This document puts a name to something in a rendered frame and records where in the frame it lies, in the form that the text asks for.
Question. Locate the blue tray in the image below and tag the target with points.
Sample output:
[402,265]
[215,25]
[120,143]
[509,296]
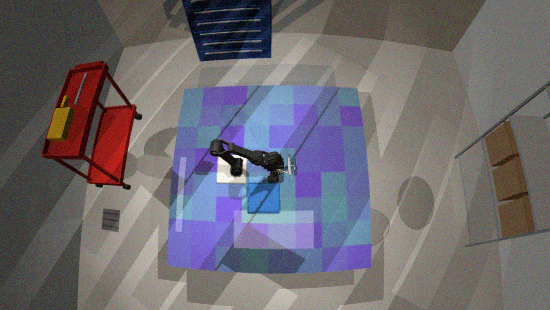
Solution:
[263,197]

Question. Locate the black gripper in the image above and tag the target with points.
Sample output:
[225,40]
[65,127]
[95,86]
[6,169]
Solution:
[274,176]

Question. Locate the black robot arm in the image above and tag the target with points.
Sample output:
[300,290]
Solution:
[255,157]

